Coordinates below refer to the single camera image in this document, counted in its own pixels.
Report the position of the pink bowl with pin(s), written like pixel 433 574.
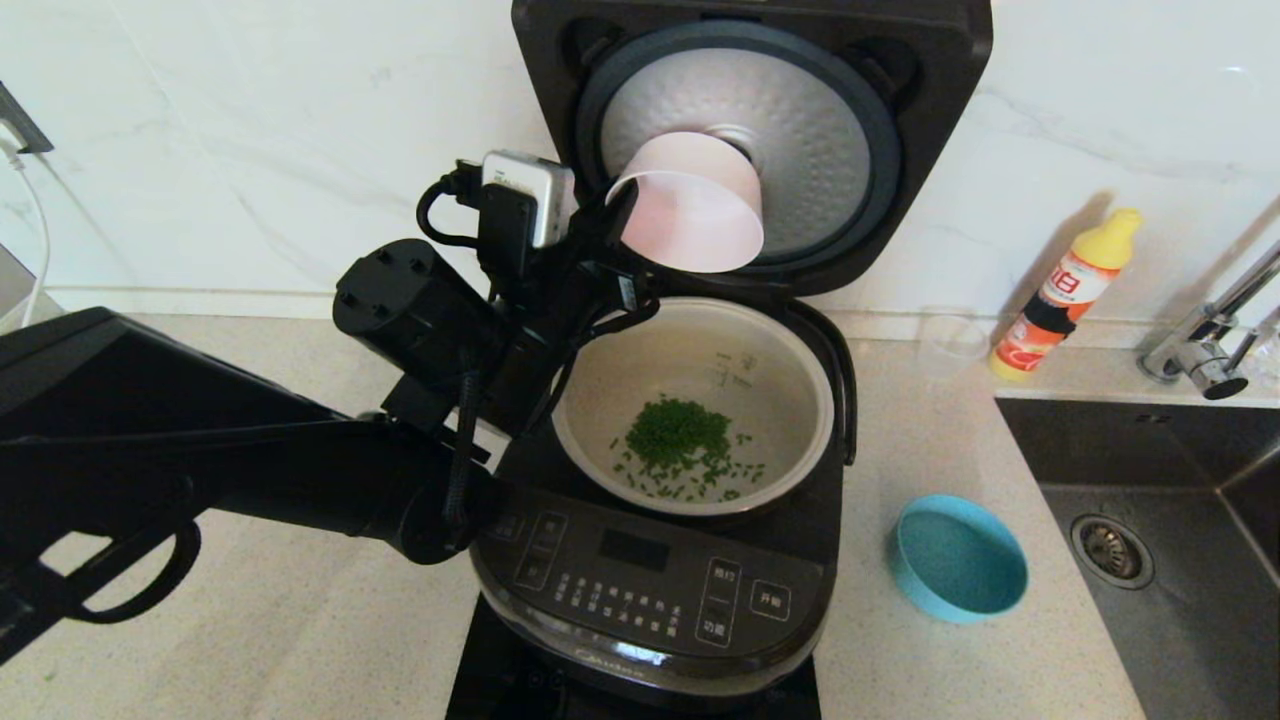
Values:
pixel 690 220

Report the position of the dark wall socket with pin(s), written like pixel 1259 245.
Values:
pixel 22 125

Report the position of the round metal sink drain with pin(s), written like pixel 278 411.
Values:
pixel 1111 551

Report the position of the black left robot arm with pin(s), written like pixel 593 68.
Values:
pixel 250 470

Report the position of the chopped green onions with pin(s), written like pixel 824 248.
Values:
pixel 680 435

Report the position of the dark steel sink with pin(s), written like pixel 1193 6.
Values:
pixel 1180 650

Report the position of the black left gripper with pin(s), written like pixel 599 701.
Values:
pixel 570 300

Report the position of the chrome faucet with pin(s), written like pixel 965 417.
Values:
pixel 1200 350

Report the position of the yellow orange detergent bottle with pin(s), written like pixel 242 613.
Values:
pixel 1065 295

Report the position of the black glass cooktop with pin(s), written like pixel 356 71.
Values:
pixel 490 685

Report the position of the blue bowl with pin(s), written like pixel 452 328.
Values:
pixel 955 560

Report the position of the clear glass cup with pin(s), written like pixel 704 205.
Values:
pixel 955 338

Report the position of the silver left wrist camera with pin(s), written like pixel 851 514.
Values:
pixel 530 190

